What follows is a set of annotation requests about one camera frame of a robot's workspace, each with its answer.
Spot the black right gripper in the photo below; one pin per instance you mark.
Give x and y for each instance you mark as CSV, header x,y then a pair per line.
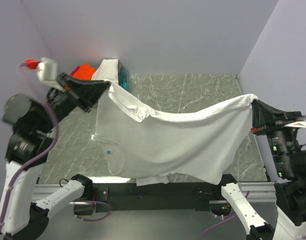
x,y
264,116

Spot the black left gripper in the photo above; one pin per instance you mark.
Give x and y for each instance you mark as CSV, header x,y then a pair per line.
x,y
90,91

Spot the white t-shirt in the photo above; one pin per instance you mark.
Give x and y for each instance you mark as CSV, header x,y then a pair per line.
x,y
147,145
108,70

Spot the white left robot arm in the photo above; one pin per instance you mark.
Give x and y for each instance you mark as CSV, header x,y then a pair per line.
x,y
35,133

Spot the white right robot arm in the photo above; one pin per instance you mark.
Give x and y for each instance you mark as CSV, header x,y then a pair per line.
x,y
290,163

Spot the orange t-shirt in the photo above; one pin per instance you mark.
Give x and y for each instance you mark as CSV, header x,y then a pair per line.
x,y
84,72

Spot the pink t-shirt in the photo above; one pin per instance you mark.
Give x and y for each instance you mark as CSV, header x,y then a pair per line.
x,y
73,72

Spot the white t-shirt in basket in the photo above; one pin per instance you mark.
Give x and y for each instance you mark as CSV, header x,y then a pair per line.
x,y
108,70

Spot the teal plastic laundry basket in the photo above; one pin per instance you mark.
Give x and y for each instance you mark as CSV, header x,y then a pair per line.
x,y
123,78

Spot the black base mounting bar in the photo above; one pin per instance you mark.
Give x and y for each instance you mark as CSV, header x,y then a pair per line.
x,y
198,196

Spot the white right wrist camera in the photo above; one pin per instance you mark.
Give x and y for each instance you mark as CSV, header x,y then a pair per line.
x,y
303,122

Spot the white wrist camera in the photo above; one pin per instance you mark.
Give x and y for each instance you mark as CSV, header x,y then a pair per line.
x,y
47,72
303,122

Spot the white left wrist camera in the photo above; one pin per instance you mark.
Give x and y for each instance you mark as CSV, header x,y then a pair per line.
x,y
47,72

